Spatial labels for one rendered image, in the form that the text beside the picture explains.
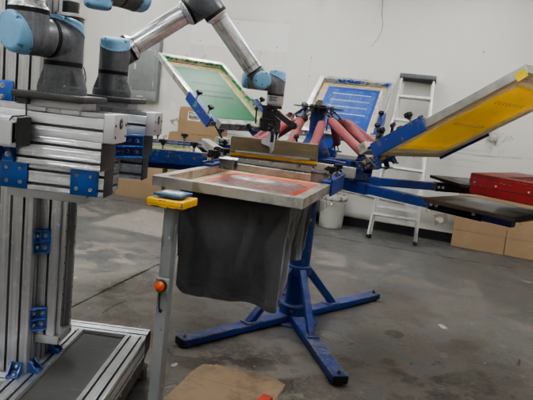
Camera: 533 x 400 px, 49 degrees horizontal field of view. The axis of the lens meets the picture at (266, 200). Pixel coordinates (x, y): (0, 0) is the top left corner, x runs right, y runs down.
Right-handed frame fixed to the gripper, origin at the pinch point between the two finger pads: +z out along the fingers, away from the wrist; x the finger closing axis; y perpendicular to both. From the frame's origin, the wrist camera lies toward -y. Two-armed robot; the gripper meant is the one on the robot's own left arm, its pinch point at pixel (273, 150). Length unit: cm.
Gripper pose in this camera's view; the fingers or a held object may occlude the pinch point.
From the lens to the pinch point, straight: 267.0
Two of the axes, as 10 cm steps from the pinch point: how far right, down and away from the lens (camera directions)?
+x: -2.9, 1.2, -9.5
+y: -9.5, -1.6, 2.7
